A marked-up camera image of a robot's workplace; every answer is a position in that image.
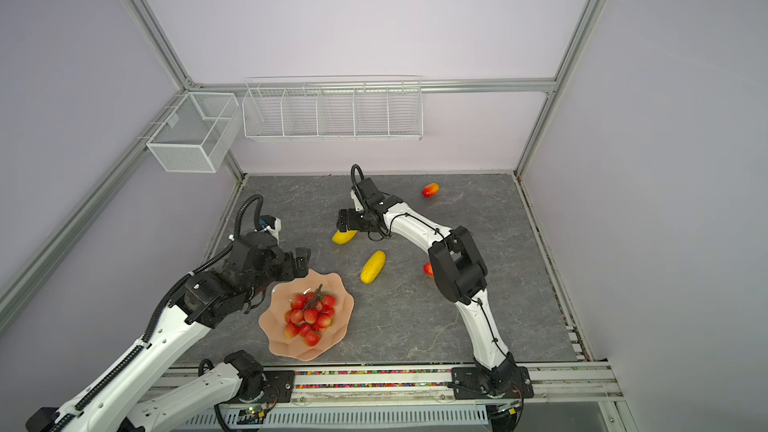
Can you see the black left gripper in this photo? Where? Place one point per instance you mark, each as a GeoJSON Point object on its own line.
{"type": "Point", "coordinates": [289, 271]}

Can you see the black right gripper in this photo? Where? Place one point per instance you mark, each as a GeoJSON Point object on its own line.
{"type": "Point", "coordinates": [353, 225]}

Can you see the smooth yellow fake mango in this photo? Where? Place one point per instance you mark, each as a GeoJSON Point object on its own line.
{"type": "Point", "coordinates": [343, 237]}

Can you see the red fake strawberry bunch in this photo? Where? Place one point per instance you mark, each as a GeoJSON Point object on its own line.
{"type": "Point", "coordinates": [310, 314]}

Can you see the bumpy yellow fake fruit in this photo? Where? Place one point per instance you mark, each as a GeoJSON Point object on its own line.
{"type": "Point", "coordinates": [373, 267]}

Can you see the pink wavy fruit bowl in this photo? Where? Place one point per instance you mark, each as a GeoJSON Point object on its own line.
{"type": "Point", "coordinates": [272, 321]}

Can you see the red yellow fake mango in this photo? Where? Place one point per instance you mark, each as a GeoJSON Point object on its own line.
{"type": "Point", "coordinates": [430, 190]}

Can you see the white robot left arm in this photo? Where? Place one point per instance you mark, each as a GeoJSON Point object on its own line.
{"type": "Point", "coordinates": [196, 304]}

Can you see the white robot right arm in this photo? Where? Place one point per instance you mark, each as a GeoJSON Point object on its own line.
{"type": "Point", "coordinates": [460, 275]}

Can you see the red orange fake fruit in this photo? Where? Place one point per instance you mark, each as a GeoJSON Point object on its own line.
{"type": "Point", "coordinates": [428, 269]}

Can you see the white mesh box basket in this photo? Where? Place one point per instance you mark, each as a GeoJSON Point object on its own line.
{"type": "Point", "coordinates": [198, 133]}

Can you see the white vent grille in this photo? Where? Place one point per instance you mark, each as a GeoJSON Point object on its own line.
{"type": "Point", "coordinates": [356, 418]}

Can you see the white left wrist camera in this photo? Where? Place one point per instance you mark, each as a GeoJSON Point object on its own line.
{"type": "Point", "coordinates": [271, 225]}

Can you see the white wire wall basket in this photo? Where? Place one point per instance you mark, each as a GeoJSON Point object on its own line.
{"type": "Point", "coordinates": [333, 107]}

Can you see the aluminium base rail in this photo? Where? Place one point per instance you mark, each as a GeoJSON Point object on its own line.
{"type": "Point", "coordinates": [434, 383]}

